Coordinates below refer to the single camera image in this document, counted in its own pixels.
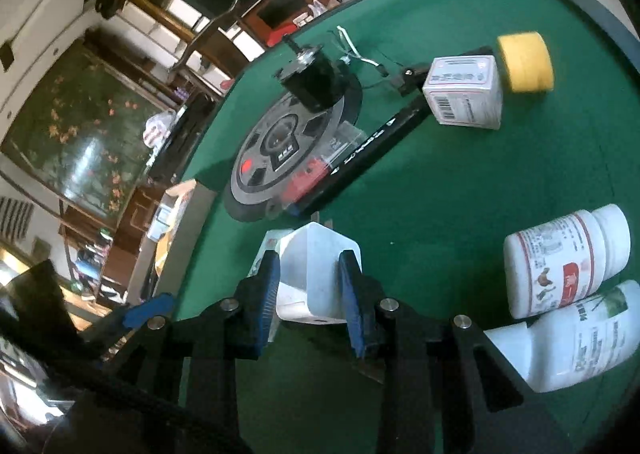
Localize white power adapter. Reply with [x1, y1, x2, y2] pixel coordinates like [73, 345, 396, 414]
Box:
[276, 222, 361, 325]

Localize wooden chair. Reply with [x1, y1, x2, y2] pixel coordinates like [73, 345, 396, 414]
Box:
[169, 0, 250, 78]

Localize white and black motor cable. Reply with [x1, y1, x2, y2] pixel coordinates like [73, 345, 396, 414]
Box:
[326, 25, 402, 90]

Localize cardboard box tray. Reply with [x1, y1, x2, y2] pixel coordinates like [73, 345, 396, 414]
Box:
[126, 179, 216, 306]

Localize small white medicine box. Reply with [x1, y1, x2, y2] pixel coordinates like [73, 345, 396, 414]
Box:
[422, 54, 503, 130]

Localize clear bag with pink item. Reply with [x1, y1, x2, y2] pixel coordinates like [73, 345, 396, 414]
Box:
[279, 122, 366, 209]

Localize black pen blue ends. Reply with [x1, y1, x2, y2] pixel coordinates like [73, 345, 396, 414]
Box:
[290, 96, 432, 216]

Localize yellow tape roll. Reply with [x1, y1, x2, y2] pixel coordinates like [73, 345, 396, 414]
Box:
[497, 32, 554, 93]

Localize white pill bottle red label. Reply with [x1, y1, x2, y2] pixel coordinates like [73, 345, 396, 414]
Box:
[503, 204, 631, 320]

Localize black side table white legs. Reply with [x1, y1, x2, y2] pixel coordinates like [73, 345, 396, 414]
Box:
[145, 92, 219, 188]

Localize black cylindrical motor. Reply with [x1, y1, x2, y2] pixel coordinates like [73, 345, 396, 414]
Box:
[274, 35, 340, 113]

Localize large green floral painting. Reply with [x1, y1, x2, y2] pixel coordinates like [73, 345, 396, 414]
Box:
[1, 41, 160, 226]

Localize wooden shelf unit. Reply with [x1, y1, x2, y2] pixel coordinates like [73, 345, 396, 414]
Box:
[114, 0, 262, 80]

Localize red white plastic bag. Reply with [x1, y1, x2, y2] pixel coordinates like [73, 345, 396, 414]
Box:
[142, 110, 176, 150]

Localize white pill bottle green label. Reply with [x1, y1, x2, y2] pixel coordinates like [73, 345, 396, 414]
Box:
[485, 280, 639, 393]

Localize small black connector block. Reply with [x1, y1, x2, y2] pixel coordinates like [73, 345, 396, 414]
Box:
[390, 63, 431, 96]

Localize round grey table control panel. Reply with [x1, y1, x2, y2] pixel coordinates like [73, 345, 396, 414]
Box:
[224, 73, 362, 222]

